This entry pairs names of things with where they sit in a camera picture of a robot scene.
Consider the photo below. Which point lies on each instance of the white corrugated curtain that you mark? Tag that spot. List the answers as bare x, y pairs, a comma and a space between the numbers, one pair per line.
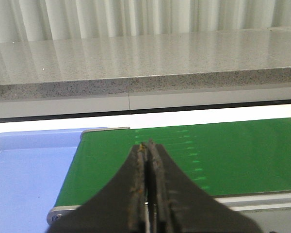
34, 20

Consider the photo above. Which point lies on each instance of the blue plastic tray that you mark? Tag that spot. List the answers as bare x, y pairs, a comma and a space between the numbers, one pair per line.
33, 166

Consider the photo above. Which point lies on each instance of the grey speckled stone counter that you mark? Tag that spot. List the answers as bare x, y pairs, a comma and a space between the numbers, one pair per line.
127, 64

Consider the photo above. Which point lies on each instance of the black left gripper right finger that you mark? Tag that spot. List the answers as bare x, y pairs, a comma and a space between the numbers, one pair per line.
178, 205

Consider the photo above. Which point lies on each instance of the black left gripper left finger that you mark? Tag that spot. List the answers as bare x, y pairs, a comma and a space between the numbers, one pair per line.
119, 207

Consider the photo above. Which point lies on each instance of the green conveyor belt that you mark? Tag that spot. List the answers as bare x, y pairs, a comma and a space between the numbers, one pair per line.
222, 158

